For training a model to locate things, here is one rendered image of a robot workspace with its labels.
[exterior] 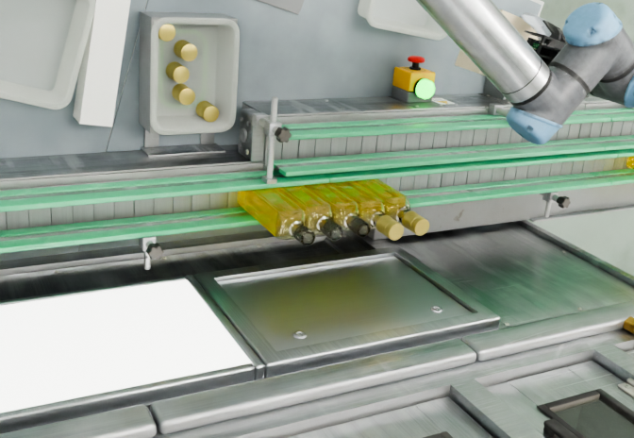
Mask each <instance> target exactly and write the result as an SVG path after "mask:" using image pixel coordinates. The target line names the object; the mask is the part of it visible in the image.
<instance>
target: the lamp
mask: <svg viewBox="0 0 634 438"><path fill-rule="evenodd" d="M413 90H414V93H415V95H416V96H417V97H420V98H424V99H427V98H429V97H431V96H432V95H433V93H434V92H435V86H434V83H433V82H432V81H430V80H428V79H426V78H420V79H419V80H417V81H416V83H415V85H414V89H413Z"/></svg>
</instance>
